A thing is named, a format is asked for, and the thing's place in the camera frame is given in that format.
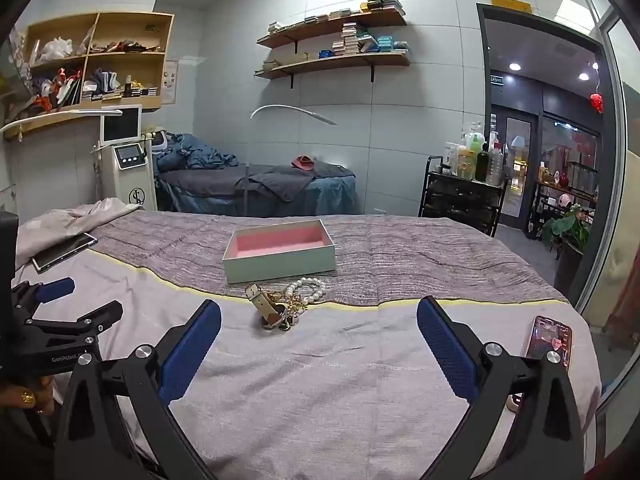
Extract mint jewelry box pink lining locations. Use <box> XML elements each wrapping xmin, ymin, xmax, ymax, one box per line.
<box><xmin>221</xmin><ymin>218</ymin><xmax>337</xmax><ymax>285</ymax></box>

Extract curved wooden shelf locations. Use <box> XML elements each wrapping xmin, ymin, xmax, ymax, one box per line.
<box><xmin>1</xmin><ymin>107</ymin><xmax>124</xmax><ymax>144</ymax></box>

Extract pale pink satin cloth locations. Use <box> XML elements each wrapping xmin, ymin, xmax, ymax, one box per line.
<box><xmin>15</xmin><ymin>197</ymin><xmax>135</xmax><ymax>272</ymax></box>

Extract smartphone with pink case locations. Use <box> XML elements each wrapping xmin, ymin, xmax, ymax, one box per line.
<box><xmin>520</xmin><ymin>315</ymin><xmax>574</xmax><ymax>375</ymax></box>

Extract white beauty machine with screen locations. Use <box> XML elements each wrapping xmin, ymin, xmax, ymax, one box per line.
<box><xmin>91</xmin><ymin>104</ymin><xmax>159</xmax><ymax>212</ymax></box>

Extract beige strap wristwatch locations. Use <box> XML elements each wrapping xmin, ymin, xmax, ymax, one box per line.
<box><xmin>244</xmin><ymin>283</ymin><xmax>289</xmax><ymax>331</ymax></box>

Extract white pearl bracelet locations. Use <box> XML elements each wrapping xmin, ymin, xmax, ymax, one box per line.
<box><xmin>285</xmin><ymin>277</ymin><xmax>327</xmax><ymax>305</ymax></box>

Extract stacks of small boxes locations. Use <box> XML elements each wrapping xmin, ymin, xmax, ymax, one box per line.
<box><xmin>262</xmin><ymin>20</ymin><xmax>411</xmax><ymax>72</ymax></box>
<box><xmin>267</xmin><ymin>0</ymin><xmax>406</xmax><ymax>36</ymax></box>

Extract crumpled blue duvet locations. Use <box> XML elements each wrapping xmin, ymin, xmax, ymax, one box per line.
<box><xmin>157</xmin><ymin>133</ymin><xmax>242</xmax><ymax>172</ymax></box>

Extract dark grey door frame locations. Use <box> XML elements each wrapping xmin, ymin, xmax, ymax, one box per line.
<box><xmin>475</xmin><ymin>2</ymin><xmax>627</xmax><ymax>313</ymax></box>

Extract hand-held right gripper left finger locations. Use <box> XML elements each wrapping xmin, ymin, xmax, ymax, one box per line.
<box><xmin>52</xmin><ymin>299</ymin><xmax>222</xmax><ymax>480</ymax></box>

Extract purple woven quilt yellow stripe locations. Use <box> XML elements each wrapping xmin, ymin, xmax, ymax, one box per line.
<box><xmin>12</xmin><ymin>206</ymin><xmax>602</xmax><ymax>480</ymax></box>

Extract white plastic bag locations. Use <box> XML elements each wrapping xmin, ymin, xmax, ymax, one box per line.
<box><xmin>39</xmin><ymin>36</ymin><xmax>77</xmax><ymax>62</ymax></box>

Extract group of bottles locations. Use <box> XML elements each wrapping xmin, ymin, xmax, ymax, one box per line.
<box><xmin>442</xmin><ymin>119</ymin><xmax>509</xmax><ymax>187</ymax></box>

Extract potted green plant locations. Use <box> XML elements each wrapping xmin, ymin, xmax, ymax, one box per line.
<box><xmin>541</xmin><ymin>204</ymin><xmax>594</xmax><ymax>302</ymax></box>

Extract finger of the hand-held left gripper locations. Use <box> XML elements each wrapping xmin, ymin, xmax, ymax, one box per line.
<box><xmin>22</xmin><ymin>300</ymin><xmax>124</xmax><ymax>348</ymax></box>
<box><xmin>11</xmin><ymin>277</ymin><xmax>77</xmax><ymax>322</ymax></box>

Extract white arc floor lamp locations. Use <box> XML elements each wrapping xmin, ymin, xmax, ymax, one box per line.
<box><xmin>0</xmin><ymin>108</ymin><xmax>124</xmax><ymax>139</ymax></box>
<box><xmin>246</xmin><ymin>104</ymin><xmax>339</xmax><ymax>207</ymax></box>

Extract wooden wall shelf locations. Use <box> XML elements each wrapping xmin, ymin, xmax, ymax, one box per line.
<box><xmin>254</xmin><ymin>52</ymin><xmax>412</xmax><ymax>89</ymax></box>
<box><xmin>257</xmin><ymin>10</ymin><xmax>409</xmax><ymax>56</ymax></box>

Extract massage bed with blue cover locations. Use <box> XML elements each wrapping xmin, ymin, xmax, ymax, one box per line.
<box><xmin>154</xmin><ymin>132</ymin><xmax>360</xmax><ymax>218</ymax></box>

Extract wall poster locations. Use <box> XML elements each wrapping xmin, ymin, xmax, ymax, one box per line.
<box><xmin>164</xmin><ymin>59</ymin><xmax>179</xmax><ymax>106</ymax></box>

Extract grey towel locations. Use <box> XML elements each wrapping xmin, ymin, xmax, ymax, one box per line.
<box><xmin>160</xmin><ymin>162</ymin><xmax>357</xmax><ymax>203</ymax></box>

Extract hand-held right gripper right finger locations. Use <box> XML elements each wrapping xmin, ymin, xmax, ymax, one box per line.
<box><xmin>416</xmin><ymin>296</ymin><xmax>586</xmax><ymax>480</ymax></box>

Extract wooden cubby shelf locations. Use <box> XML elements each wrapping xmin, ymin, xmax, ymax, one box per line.
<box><xmin>22</xmin><ymin>11</ymin><xmax>175</xmax><ymax>112</ymax></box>

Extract person's left hand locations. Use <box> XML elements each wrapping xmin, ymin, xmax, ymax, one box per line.
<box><xmin>0</xmin><ymin>376</ymin><xmax>57</xmax><ymax>417</ymax></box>

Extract black trolley cart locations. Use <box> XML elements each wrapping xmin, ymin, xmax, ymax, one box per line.
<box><xmin>419</xmin><ymin>155</ymin><xmax>509</xmax><ymax>239</ymax></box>

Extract gold chain necklace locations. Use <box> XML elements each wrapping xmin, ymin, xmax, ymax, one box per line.
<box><xmin>272</xmin><ymin>290</ymin><xmax>309</xmax><ymax>322</ymax></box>

